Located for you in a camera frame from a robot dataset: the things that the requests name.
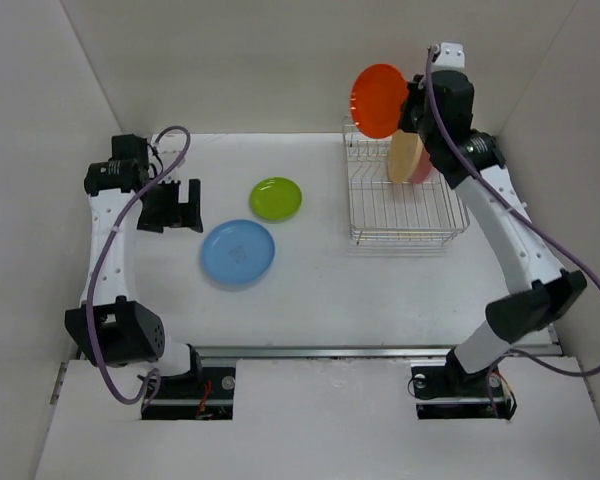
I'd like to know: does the orange plate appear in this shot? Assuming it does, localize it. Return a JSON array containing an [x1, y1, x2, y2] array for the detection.
[[350, 63, 408, 139]]

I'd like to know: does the beige plate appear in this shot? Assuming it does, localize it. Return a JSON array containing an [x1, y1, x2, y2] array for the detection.
[[388, 130, 424, 184]]

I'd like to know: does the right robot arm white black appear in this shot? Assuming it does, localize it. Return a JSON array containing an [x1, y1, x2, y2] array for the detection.
[[399, 70, 587, 394]]

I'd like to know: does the green plate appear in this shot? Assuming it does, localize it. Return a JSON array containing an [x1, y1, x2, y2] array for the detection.
[[249, 177, 303, 222]]

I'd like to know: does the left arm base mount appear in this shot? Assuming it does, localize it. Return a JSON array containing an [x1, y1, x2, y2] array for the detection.
[[141, 365, 236, 421]]

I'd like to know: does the aluminium rail front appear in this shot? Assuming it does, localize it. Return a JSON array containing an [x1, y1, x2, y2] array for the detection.
[[189, 342, 566, 361]]

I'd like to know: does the wire dish rack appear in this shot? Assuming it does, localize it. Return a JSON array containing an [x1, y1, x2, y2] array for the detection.
[[342, 117, 470, 252]]

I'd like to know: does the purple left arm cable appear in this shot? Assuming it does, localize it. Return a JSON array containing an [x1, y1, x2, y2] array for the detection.
[[85, 125, 192, 405]]

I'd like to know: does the blue plate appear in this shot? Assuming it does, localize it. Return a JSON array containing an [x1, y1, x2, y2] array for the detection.
[[200, 219, 276, 289]]

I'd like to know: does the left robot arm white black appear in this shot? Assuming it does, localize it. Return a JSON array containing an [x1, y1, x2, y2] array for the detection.
[[65, 159, 204, 397]]

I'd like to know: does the pink plate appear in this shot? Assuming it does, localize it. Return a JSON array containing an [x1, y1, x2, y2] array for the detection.
[[409, 150, 434, 184]]

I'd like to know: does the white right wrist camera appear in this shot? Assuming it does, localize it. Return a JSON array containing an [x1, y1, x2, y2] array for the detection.
[[430, 42, 466, 71]]

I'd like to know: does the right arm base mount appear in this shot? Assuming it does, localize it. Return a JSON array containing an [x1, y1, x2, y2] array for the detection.
[[407, 365, 518, 421]]

